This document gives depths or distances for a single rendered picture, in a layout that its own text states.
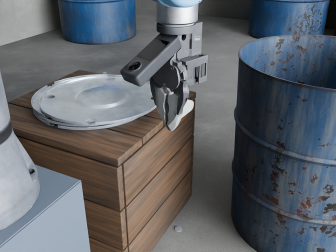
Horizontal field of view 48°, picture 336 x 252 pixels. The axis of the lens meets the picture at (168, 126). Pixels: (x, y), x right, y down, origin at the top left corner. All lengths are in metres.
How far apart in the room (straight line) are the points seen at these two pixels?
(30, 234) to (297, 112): 0.54
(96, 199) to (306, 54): 0.71
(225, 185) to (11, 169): 0.90
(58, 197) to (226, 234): 0.67
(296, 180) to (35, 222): 0.57
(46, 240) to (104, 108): 0.44
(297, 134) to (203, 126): 0.84
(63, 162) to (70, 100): 0.17
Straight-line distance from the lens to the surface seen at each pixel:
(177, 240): 1.05
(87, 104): 0.88
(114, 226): 0.84
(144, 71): 0.63
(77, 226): 0.53
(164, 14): 0.66
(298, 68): 1.15
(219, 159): 1.37
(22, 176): 0.46
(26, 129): 0.88
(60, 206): 0.48
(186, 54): 0.71
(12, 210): 0.45
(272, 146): 0.83
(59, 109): 0.88
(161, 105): 0.73
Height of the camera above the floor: 0.74
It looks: 28 degrees down
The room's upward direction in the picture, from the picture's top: straight up
